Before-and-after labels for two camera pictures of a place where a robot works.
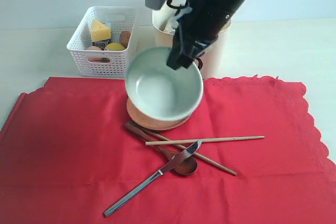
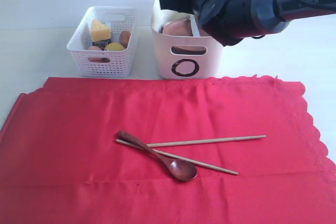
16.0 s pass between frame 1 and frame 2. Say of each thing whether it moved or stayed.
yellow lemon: stayed
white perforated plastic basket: stayed
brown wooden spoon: moved
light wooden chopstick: stayed
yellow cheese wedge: stayed
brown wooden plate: moved
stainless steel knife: moved
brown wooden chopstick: moved
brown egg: stayed
